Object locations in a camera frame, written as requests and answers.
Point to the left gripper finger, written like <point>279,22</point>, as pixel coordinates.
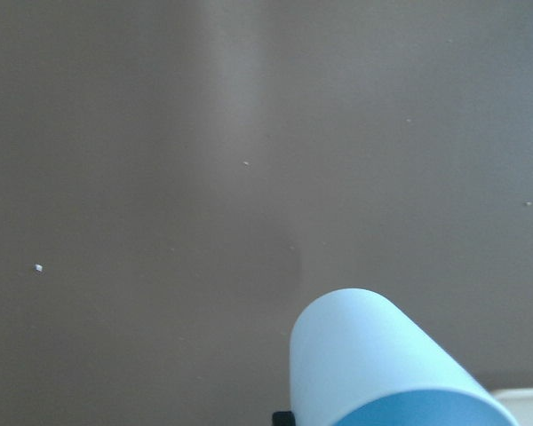
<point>282,418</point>

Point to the cream rabbit tray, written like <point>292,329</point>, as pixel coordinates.
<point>519,402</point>

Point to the blue cup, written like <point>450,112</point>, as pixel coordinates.
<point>357,359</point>

